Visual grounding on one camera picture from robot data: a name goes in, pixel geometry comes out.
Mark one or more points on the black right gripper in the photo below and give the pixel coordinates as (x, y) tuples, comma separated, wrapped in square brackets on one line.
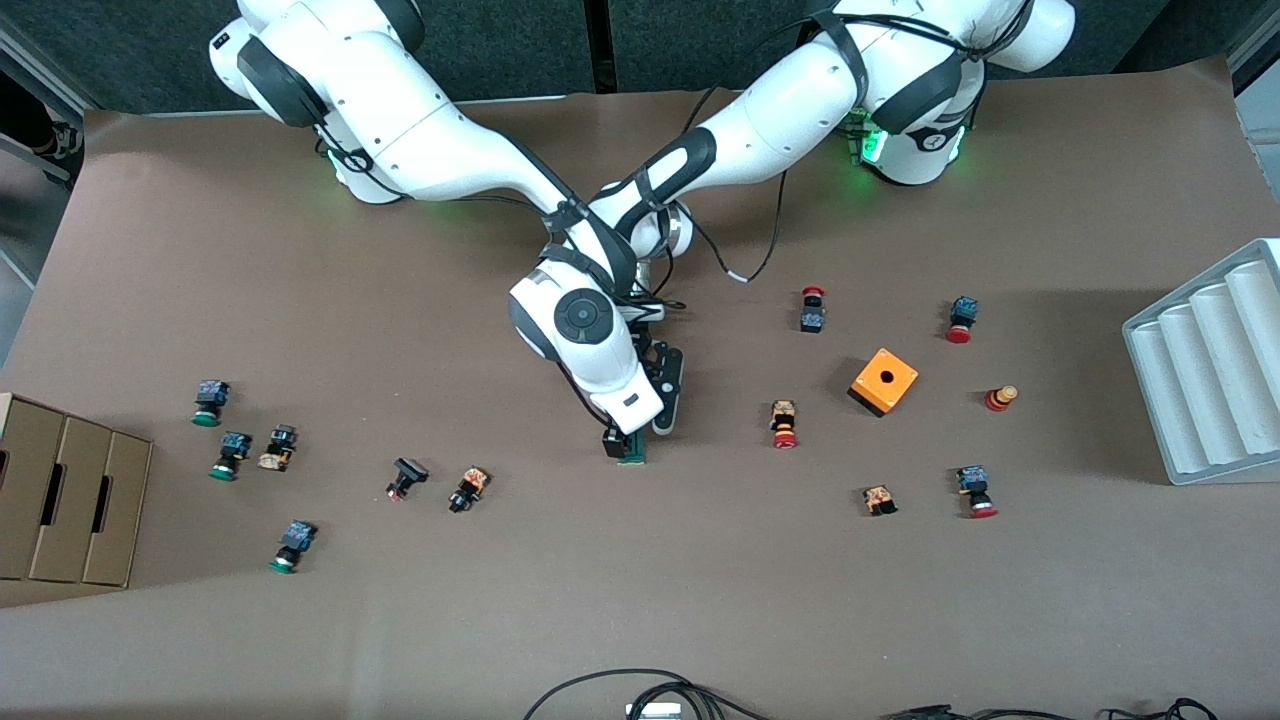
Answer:
[(613, 441)]

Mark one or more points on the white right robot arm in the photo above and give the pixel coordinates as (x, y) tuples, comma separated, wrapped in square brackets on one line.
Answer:
[(400, 120)]

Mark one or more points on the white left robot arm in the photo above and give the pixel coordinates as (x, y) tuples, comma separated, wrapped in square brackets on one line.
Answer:
[(800, 100)]

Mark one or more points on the brown paper table cover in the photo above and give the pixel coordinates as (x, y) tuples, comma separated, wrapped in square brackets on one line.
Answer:
[(640, 580)]

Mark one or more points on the black cap orange push button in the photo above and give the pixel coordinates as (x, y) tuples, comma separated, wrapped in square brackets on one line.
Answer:
[(280, 445), (468, 488)]

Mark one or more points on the red mushroom button orange block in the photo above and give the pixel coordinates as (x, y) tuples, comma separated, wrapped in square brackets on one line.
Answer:
[(784, 420)]

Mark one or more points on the red cap black push button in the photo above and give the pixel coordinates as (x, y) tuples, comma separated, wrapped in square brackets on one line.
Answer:
[(812, 318)]

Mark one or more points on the small white connector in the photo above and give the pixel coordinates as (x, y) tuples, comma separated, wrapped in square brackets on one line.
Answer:
[(655, 711)]

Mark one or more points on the orange black contact block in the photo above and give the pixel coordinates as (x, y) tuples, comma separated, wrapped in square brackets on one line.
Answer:
[(879, 499)]

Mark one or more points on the red mushroom button blue block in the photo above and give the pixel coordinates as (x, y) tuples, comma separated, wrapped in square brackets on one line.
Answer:
[(974, 485), (963, 312)]

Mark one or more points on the green cap push button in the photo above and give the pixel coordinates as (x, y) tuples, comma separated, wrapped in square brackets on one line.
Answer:
[(210, 400), (232, 450), (295, 540)]

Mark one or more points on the red yellow mushroom knob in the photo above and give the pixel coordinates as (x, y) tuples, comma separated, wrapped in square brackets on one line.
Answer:
[(1000, 399)]

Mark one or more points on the brown cardboard box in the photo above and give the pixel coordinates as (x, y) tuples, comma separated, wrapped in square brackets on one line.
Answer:
[(70, 500)]

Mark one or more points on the white ridged tray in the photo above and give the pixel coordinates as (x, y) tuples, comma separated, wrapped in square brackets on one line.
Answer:
[(1210, 380)]

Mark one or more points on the black white shoe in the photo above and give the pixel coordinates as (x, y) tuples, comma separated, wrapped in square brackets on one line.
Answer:
[(62, 140)]

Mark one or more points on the black square red switch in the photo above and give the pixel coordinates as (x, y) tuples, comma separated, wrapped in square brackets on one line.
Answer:
[(408, 472)]

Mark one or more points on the orange button enclosure box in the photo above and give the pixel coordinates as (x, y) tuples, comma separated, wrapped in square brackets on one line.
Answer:
[(870, 390)]

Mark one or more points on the black vertical panel post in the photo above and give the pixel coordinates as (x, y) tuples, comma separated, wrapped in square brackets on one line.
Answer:
[(600, 45)]

